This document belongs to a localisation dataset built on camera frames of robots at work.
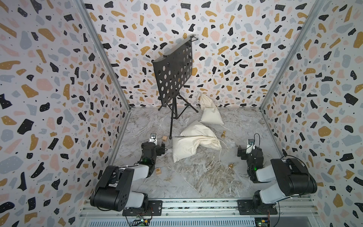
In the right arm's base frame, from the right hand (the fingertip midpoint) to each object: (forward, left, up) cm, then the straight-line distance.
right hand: (249, 145), depth 93 cm
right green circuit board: (-40, +1, -7) cm, 41 cm away
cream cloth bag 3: (-5, +42, +4) cm, 42 cm away
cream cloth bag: (+10, +34, +4) cm, 36 cm away
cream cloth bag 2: (+24, +25, +4) cm, 35 cm away
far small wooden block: (+6, +58, -2) cm, 58 cm away
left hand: (-1, +62, +3) cm, 62 cm away
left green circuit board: (-42, +64, -6) cm, 77 cm away
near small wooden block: (-18, +58, -2) cm, 60 cm away
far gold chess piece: (+10, +15, -4) cm, 19 cm away
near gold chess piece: (-13, +14, -4) cm, 19 cm away
